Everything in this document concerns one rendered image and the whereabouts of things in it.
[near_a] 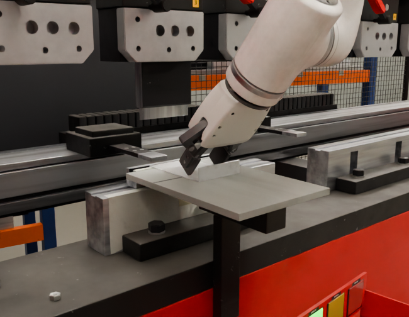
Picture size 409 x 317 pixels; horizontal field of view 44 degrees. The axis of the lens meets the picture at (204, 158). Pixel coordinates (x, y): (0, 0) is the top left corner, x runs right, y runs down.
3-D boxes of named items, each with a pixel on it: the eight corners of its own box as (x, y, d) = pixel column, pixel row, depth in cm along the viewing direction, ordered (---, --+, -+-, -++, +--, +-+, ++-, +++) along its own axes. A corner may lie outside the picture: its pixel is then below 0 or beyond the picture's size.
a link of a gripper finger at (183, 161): (199, 132, 76) (182, 160, 80) (182, 134, 74) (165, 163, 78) (209, 148, 74) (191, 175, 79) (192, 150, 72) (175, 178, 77)
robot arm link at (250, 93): (268, 51, 73) (258, 66, 75) (222, 51, 67) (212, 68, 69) (301, 92, 69) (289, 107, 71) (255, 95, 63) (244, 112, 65)
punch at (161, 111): (143, 121, 82) (141, 61, 80) (136, 119, 83) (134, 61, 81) (190, 115, 88) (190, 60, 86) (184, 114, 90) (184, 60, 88)
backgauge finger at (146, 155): (131, 172, 87) (129, 143, 86) (66, 149, 107) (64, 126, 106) (185, 162, 95) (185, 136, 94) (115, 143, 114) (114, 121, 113)
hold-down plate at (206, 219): (140, 263, 77) (140, 244, 76) (121, 251, 81) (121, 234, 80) (274, 220, 96) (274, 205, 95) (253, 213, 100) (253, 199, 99)
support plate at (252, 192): (239, 221, 61) (239, 214, 61) (125, 178, 81) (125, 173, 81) (330, 194, 72) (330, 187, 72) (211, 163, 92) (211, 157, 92)
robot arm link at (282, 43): (271, 51, 73) (223, 50, 67) (323, -29, 64) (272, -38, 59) (303, 92, 69) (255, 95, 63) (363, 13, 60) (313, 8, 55)
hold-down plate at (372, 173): (355, 195, 112) (355, 182, 112) (335, 190, 116) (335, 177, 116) (421, 173, 131) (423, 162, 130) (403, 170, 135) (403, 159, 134)
